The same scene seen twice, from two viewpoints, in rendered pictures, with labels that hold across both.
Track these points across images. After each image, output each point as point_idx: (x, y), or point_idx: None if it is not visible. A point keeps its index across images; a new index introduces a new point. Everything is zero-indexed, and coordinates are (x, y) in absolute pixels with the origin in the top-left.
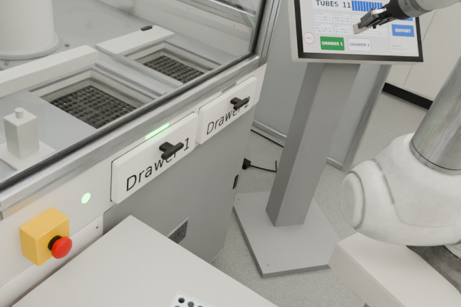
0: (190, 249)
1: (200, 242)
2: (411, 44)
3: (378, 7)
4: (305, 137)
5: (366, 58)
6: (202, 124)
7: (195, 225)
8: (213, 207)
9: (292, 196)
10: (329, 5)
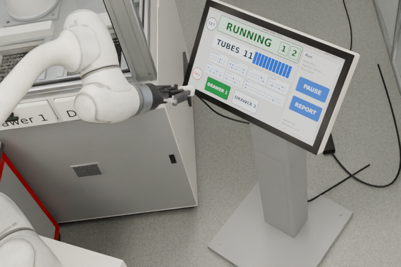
0: (122, 185)
1: (138, 185)
2: (309, 128)
3: (284, 70)
4: (257, 158)
5: (246, 118)
6: (57, 109)
7: (117, 171)
8: (139, 167)
9: (269, 204)
10: (229, 49)
